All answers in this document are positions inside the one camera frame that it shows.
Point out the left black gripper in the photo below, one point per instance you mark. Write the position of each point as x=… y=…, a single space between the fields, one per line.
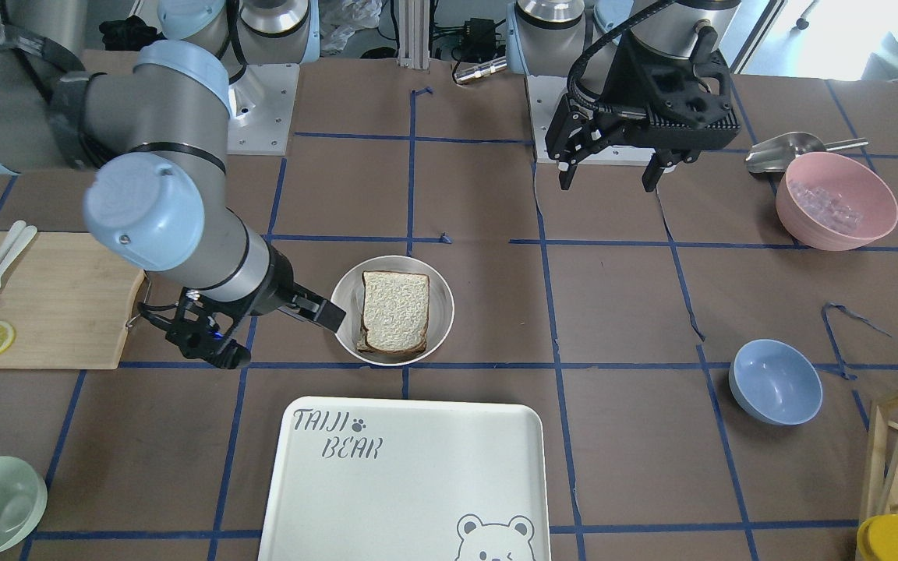
x=627 y=87

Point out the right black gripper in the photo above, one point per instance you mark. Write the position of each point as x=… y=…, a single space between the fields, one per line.
x=275 y=284

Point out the cream round plate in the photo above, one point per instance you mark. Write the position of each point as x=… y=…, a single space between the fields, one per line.
x=349 y=292

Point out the bread slice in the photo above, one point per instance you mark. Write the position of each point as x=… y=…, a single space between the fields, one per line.
x=396 y=300
x=389 y=343

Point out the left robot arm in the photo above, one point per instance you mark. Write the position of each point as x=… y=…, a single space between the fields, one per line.
x=544 y=38

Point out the bread slice under egg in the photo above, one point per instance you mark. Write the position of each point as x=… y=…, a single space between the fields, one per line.
x=389 y=343

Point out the metal scoop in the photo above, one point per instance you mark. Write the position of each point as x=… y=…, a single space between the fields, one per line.
x=774 y=155

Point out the cream bear tray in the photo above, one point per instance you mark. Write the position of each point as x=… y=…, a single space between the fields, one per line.
x=396 y=479

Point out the pink bowl with ice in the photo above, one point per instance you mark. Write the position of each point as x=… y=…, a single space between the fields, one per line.
x=833 y=203

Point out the wooden cutting board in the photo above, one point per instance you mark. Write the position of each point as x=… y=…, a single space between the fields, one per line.
x=69 y=300

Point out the blue bowl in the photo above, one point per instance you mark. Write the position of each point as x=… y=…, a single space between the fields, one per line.
x=774 y=383

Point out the yellow mug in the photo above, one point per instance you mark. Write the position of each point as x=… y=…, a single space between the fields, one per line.
x=877 y=538

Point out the aluminium frame post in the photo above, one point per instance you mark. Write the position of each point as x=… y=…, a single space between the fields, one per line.
x=414 y=33

